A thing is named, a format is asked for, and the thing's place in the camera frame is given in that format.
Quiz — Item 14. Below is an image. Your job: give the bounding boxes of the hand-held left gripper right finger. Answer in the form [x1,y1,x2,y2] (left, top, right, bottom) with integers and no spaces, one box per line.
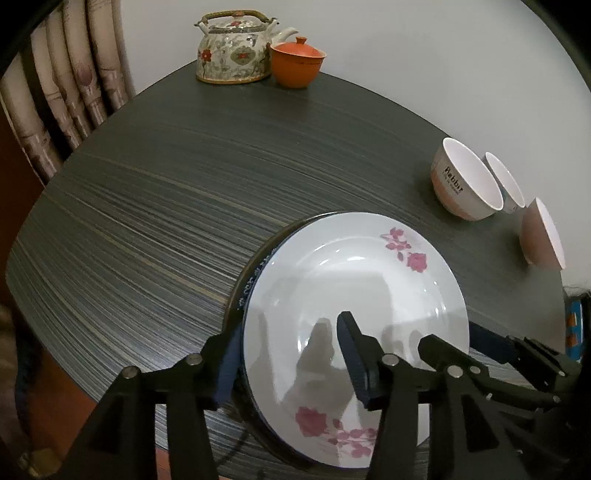
[336,311,532,480]

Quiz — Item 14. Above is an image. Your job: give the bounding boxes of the large blue floral plate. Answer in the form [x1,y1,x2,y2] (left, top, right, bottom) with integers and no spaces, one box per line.
[223,215,370,472]

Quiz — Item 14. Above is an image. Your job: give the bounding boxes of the white bowl blue print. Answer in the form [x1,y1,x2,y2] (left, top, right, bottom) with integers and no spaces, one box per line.
[482,152,526,214]

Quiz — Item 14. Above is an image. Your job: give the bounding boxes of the blue box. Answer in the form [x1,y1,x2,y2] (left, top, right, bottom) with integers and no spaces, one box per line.
[564,300,583,361]

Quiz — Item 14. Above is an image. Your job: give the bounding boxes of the large pink bowl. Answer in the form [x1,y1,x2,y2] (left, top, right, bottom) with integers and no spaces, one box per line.
[519,198,566,269]

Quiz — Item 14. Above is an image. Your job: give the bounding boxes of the white plate pink flowers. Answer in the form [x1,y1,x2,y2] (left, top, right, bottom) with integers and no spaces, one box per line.
[243,212,471,469]

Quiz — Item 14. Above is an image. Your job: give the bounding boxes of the floral ceramic teapot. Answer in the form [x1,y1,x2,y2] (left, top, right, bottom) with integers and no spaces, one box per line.
[194,8,298,85]

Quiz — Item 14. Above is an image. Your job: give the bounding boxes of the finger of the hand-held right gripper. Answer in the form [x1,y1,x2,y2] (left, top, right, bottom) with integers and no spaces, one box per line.
[468,323,518,365]
[418,335,491,393]

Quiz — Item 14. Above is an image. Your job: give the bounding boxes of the white bowl pink base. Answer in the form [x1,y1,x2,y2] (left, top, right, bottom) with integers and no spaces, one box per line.
[431,137,504,221]

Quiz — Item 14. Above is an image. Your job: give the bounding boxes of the orange lidded tea cup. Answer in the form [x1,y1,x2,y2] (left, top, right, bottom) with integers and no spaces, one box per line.
[270,37,327,89]

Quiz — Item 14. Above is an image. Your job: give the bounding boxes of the beige patterned curtain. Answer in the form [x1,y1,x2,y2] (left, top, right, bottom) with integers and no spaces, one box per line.
[0,0,134,185]

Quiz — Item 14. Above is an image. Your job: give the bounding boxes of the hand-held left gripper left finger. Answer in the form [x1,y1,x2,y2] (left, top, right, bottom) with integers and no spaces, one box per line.
[60,325,243,480]

